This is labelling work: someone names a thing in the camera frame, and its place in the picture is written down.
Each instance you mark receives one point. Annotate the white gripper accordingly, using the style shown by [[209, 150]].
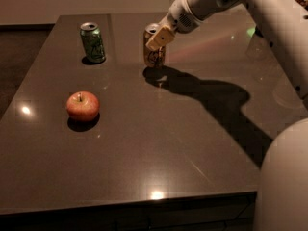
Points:
[[181, 17]]

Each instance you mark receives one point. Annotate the orange soda can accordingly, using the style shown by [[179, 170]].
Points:
[[152, 58]]

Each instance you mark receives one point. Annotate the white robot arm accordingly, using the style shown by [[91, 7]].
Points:
[[282, 198]]

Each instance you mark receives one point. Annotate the green soda can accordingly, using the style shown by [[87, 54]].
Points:
[[92, 42]]

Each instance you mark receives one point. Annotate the red apple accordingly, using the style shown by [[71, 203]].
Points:
[[82, 106]]

